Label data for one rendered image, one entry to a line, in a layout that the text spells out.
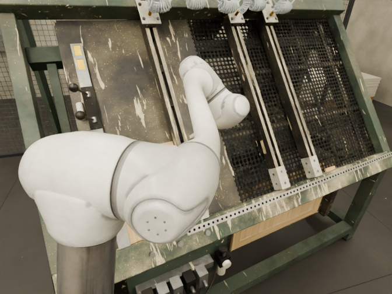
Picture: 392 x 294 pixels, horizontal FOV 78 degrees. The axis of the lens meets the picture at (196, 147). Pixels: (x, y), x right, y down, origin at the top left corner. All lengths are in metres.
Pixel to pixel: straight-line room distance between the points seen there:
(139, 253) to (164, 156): 0.83
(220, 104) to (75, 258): 0.61
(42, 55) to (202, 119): 0.98
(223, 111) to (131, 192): 0.57
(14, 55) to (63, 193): 0.98
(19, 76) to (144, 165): 1.00
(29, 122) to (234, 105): 0.83
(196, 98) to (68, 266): 0.47
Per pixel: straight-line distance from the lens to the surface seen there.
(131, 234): 1.17
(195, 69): 0.84
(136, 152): 0.37
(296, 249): 2.19
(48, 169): 0.42
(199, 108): 0.64
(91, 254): 0.47
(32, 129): 1.19
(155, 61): 1.31
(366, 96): 2.24
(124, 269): 1.16
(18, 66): 1.30
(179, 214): 0.31
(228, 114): 0.83
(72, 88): 1.12
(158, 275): 1.26
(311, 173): 1.63
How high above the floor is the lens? 1.80
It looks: 30 degrees down
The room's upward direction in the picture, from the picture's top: 1 degrees clockwise
